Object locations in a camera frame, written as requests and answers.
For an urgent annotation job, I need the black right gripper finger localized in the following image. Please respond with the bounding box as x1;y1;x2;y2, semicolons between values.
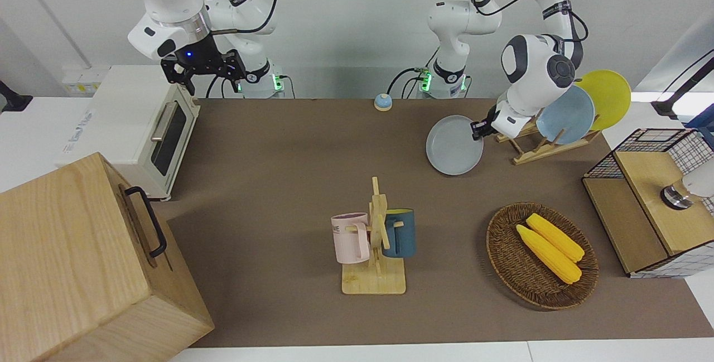
165;69;197;96
223;50;248;81

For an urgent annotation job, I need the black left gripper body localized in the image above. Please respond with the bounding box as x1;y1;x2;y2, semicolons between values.
480;105;501;139

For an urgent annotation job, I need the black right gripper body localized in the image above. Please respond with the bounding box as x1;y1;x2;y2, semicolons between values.
161;35;230;81

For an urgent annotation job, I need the gray plate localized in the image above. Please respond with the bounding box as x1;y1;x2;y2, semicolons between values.
426;115;485;176

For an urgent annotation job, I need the wooden plate rack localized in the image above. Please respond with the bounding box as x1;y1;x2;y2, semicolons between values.
495;108;602;166

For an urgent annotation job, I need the light blue plate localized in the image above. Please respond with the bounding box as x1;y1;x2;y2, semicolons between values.
535;86;596;146

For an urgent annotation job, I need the yellow plate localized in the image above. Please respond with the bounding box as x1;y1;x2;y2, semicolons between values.
575;70;632;131

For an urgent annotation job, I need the wooden mug rack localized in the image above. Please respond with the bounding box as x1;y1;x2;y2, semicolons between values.
341;177;407;296

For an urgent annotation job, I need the white toaster oven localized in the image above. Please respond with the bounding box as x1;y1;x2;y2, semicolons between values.
55;65;201;202

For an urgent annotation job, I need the white power strip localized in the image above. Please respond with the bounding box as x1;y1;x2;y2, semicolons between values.
61;66;109;95

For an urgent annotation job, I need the brown table mat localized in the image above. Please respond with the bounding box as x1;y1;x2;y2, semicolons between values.
151;97;714;349

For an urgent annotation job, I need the dark blue mug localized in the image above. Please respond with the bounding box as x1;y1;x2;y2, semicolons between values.
382;209;417;258

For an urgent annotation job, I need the yellow corn cob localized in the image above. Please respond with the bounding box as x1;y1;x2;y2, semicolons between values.
516;224;582;284
526;213;585;263

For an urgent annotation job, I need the brown wicker basket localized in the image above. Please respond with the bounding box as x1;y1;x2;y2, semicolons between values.
486;202;599;311

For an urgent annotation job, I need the pink mug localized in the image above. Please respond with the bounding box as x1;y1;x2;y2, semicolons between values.
331;213;372;265

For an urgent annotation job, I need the light wooden box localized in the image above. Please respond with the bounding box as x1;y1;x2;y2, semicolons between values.
0;152;215;362

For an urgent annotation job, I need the white oven door handle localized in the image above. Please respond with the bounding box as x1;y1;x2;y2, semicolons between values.
151;101;179;142

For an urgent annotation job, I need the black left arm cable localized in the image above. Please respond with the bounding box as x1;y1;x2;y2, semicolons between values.
471;0;589;45

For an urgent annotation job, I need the black box handle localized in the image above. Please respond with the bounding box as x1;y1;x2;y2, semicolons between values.
124;186;168;258

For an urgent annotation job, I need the wire and wood shelf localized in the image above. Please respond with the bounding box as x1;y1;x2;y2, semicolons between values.
582;128;714;279

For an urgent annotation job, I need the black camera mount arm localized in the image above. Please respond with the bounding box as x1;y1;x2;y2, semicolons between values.
0;80;33;113
652;50;714;120

